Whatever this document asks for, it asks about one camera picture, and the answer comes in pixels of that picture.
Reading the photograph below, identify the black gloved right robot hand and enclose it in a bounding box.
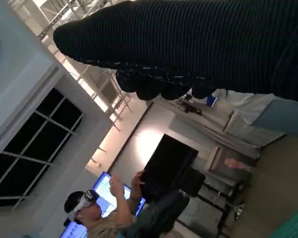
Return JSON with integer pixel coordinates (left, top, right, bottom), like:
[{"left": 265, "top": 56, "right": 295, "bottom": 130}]
[{"left": 53, "top": 0, "right": 298, "bottom": 104}]

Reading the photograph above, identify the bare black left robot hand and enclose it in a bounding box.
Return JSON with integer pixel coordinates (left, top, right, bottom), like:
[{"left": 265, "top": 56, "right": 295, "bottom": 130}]
[{"left": 205, "top": 93, "right": 219, "bottom": 108}]

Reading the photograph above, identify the large black screen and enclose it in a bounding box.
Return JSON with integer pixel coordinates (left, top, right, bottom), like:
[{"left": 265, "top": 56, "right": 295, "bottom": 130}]
[{"left": 140, "top": 133, "right": 200, "bottom": 199}]

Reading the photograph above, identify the black chair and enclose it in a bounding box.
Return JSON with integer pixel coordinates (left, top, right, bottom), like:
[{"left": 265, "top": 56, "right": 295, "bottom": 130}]
[{"left": 181, "top": 167, "right": 207, "bottom": 197}]

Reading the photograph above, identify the grey desk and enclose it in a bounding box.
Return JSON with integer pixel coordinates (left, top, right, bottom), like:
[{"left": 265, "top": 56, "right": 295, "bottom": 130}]
[{"left": 176, "top": 171, "right": 252, "bottom": 229}]

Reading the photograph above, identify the metal ceiling truss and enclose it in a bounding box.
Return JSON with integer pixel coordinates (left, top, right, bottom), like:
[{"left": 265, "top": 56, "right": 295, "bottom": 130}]
[{"left": 37, "top": 0, "right": 110, "bottom": 41}]

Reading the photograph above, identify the blue lit monitor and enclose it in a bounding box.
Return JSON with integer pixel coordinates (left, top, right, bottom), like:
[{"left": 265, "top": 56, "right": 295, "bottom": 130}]
[{"left": 59, "top": 171, "right": 147, "bottom": 238}]

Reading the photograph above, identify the green cutting mat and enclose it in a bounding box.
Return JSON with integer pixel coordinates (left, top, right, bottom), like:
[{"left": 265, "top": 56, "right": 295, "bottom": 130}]
[{"left": 279, "top": 205, "right": 298, "bottom": 238}]

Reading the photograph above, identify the person wearing headset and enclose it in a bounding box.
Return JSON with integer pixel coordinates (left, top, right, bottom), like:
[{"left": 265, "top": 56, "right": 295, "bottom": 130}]
[{"left": 64, "top": 171, "right": 190, "bottom": 238}]

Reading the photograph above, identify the white VR headset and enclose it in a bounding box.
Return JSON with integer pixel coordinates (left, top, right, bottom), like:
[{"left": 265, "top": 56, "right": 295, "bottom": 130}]
[{"left": 69, "top": 189, "right": 100, "bottom": 220}]

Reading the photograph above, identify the large dark grid window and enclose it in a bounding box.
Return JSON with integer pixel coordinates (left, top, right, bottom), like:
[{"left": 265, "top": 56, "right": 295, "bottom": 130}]
[{"left": 0, "top": 87, "right": 83, "bottom": 207}]

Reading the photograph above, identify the white ceiling cable tray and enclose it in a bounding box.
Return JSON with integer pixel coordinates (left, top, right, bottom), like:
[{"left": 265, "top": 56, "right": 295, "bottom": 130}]
[{"left": 62, "top": 53, "right": 135, "bottom": 132}]

